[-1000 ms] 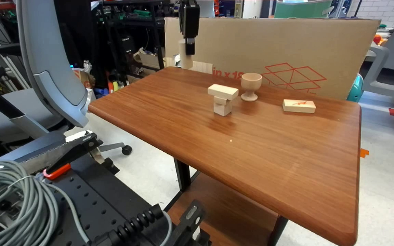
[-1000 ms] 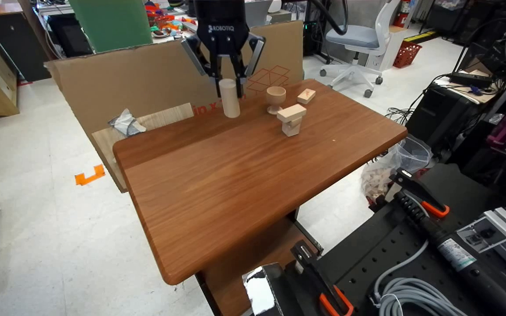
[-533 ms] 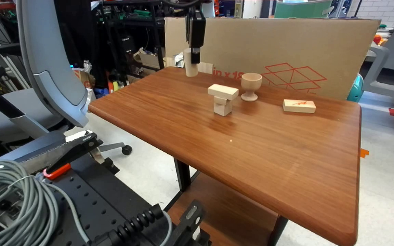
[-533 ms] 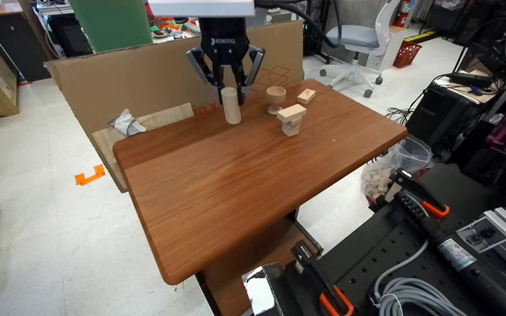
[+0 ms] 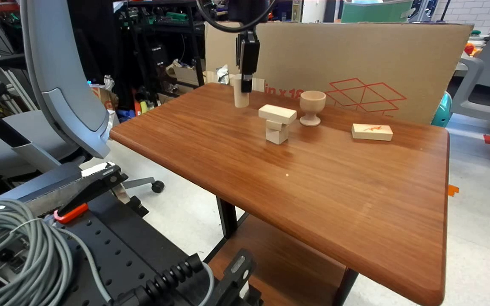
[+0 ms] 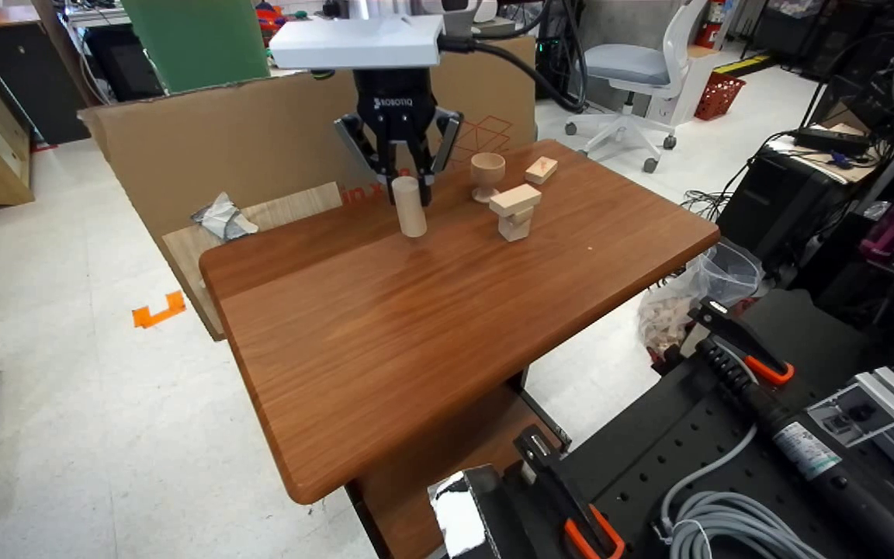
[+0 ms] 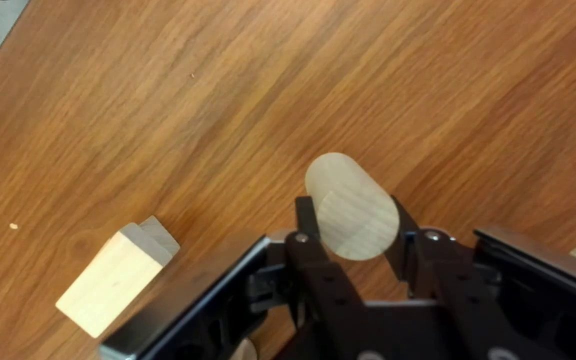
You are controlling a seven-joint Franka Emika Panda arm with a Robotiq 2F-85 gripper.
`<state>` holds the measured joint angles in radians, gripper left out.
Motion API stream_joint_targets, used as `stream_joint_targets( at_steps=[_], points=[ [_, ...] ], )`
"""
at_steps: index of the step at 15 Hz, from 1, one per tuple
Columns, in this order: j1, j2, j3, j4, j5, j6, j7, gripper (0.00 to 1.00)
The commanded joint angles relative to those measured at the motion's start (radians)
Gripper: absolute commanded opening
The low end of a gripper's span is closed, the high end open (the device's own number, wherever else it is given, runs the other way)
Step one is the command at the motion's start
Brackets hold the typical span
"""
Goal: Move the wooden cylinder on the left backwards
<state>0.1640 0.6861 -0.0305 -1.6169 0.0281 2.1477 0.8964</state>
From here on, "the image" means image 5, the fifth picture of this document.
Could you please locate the black clamp with orange trigger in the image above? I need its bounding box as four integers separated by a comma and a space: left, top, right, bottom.
53, 164, 129, 224

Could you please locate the wooden goblet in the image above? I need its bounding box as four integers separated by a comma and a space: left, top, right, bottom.
299, 90, 327, 127

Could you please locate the wooden cylinder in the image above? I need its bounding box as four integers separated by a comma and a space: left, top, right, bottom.
233, 74, 251, 108

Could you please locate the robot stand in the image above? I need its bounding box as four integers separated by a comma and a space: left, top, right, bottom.
0, 170, 263, 306

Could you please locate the long wooden block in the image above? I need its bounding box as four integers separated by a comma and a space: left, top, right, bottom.
258, 104, 297, 125

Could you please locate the wooden block with red print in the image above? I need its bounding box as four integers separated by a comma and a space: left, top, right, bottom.
351, 123, 394, 142

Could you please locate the coil of grey cable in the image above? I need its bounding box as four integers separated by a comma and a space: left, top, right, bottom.
0, 199, 114, 306

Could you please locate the green board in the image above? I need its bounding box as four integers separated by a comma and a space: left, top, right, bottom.
340, 0, 414, 23

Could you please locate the small cardboard box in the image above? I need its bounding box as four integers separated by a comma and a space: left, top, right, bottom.
91, 84, 120, 112

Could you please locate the black ribbed hose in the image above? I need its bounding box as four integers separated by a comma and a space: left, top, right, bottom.
115, 253, 206, 306

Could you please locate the wooden cube block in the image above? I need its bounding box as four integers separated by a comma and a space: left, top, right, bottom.
265, 126, 290, 145

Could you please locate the teal ball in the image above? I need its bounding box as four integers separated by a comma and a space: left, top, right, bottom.
431, 91, 453, 128

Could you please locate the black shelf with clutter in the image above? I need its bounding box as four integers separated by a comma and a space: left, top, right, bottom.
112, 0, 206, 107

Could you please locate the large cardboard sheet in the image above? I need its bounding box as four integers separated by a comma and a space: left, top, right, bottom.
205, 22, 475, 126

